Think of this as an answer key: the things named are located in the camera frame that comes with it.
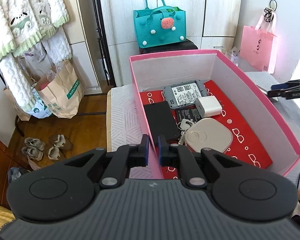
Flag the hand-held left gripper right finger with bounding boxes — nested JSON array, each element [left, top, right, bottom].
[[158, 135, 243, 188]]

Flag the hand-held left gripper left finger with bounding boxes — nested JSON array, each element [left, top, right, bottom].
[[64, 134, 150, 189]]

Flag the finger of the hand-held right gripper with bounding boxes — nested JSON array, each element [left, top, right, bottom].
[[271, 79, 300, 91], [267, 88, 300, 100]]

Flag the black rectangular device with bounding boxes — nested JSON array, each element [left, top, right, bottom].
[[143, 101, 181, 147]]

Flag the silver keys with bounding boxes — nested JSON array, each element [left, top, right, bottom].
[[176, 119, 193, 145]]

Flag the black battery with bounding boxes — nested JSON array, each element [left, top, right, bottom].
[[175, 107, 203, 127]]

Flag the beige rounded square device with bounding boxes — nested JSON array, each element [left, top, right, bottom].
[[184, 118, 233, 153]]

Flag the grey device cover white label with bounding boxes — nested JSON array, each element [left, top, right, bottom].
[[162, 79, 207, 109]]

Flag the white charger plug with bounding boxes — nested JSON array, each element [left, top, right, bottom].
[[195, 96, 224, 118]]

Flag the pink cardboard box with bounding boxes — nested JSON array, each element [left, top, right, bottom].
[[129, 49, 300, 180]]

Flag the pink non-woven tote bag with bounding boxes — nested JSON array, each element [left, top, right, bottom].
[[240, 14, 278, 74]]

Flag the clear plastic packet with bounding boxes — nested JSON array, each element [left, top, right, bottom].
[[230, 46, 241, 63]]

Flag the brown fluffy slipper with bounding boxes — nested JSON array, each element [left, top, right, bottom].
[[47, 146, 66, 161], [49, 134, 73, 151]]

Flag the brown paper bag green label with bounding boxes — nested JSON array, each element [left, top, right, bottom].
[[34, 59, 85, 118]]

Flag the white woodgrain wardrobe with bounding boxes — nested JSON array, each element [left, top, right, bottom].
[[99, 0, 243, 88]]

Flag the cream cabinet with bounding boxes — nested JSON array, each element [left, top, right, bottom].
[[55, 0, 101, 96]]

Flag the white plastic bag green print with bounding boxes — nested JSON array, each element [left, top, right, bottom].
[[30, 87, 53, 119]]

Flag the teal felt tote bag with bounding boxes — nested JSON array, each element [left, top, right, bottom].
[[133, 0, 187, 48]]

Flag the black tripod pole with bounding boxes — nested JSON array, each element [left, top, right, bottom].
[[89, 0, 117, 87]]

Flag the plain brown paper bag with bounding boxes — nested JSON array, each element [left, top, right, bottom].
[[4, 70, 44, 122]]

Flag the grey blue cloth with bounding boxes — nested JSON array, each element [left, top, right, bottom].
[[7, 167, 31, 181]]

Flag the white bag purple print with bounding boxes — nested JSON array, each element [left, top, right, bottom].
[[19, 42, 48, 63]]

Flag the yellow cloth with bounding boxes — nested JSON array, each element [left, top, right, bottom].
[[0, 204, 16, 233]]

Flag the white fluffy pajama jacket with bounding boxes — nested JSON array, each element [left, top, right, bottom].
[[0, 0, 70, 62]]

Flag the black hair ties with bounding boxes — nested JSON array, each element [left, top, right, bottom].
[[264, 0, 278, 22]]

